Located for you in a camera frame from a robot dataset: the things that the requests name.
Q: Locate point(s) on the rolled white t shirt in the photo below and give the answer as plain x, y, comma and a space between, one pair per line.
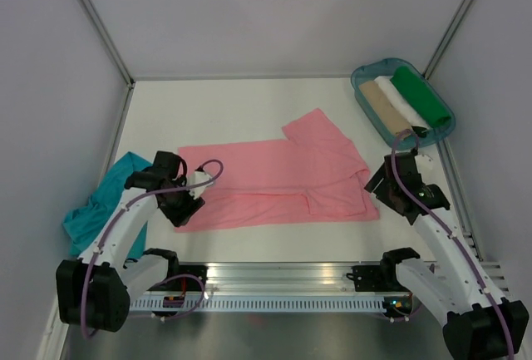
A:
399, 103

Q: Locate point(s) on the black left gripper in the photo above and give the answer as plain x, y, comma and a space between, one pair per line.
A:
181, 217

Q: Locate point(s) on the teal t shirt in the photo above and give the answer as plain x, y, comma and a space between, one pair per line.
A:
83, 224

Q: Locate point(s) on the aluminium mounting rail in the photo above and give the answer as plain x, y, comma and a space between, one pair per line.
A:
279, 279

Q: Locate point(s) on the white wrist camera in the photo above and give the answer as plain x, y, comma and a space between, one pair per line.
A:
198, 182
424, 163

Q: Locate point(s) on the right aluminium frame post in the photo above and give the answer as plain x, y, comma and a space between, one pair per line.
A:
452, 29

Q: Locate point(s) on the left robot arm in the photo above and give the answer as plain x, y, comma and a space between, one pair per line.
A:
95, 291

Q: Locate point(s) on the aluminium frame post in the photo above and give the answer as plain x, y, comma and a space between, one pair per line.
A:
110, 47
452, 29

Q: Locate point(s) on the rolled beige t shirt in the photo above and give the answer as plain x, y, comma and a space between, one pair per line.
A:
391, 118

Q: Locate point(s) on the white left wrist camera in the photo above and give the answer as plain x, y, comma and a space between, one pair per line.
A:
198, 182

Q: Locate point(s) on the blue plastic bin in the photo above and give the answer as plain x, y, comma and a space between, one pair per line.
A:
387, 67

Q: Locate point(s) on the white slotted cable duct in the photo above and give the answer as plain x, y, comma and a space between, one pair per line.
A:
260, 304

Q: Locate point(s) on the rolled green t shirt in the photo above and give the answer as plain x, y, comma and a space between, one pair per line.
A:
420, 97

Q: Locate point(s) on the left aluminium frame post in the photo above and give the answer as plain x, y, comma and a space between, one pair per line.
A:
110, 47

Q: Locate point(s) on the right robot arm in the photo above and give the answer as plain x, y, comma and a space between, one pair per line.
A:
478, 321

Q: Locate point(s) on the pink t shirt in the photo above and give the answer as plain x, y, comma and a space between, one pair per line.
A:
314, 174

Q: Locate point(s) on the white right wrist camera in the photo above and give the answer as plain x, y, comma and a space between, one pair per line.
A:
424, 163

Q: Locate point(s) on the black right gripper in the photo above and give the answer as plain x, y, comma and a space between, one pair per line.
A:
379, 190

